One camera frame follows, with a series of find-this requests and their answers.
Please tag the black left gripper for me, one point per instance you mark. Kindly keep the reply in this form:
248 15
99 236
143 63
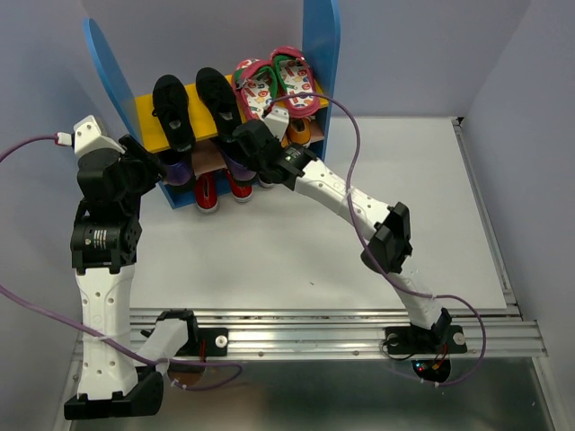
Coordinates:
148 162

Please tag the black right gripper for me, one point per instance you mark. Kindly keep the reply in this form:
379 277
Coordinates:
250 162

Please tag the purple shoe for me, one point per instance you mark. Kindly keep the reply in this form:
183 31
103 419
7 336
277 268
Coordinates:
179 171
235 160

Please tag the pink patterned sandal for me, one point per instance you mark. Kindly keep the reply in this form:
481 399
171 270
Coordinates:
255 84
295 78

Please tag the black white high-top sneaker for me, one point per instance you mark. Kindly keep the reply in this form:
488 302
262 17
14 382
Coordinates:
265 183

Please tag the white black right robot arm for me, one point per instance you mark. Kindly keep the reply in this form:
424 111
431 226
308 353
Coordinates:
385 229

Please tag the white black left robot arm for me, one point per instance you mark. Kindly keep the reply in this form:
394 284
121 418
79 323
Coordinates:
115 382

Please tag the blue yellow shoe shelf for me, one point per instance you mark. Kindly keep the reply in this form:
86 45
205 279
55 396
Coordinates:
321 48

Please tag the black sneaker on top shelf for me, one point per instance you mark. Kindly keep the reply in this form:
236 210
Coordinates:
217 95

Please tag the yellow sneaker right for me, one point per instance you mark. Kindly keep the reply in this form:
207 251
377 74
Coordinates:
299 132

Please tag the red sneaker right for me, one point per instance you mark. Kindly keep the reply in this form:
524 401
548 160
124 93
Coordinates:
241 190

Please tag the red sneaker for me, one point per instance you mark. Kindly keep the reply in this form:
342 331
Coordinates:
205 192
241 190

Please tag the black sneaker far left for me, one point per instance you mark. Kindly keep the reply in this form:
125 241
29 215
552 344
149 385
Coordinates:
171 108

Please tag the red sneaker left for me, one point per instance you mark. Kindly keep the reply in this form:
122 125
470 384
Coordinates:
205 192

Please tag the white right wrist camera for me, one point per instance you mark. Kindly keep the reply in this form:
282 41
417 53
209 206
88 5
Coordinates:
277 121

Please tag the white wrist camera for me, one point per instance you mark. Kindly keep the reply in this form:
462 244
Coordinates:
277 121
89 136

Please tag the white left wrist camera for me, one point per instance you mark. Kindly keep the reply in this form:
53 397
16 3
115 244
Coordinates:
89 136

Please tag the aluminium mounting rail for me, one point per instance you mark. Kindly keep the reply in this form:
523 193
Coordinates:
268 335

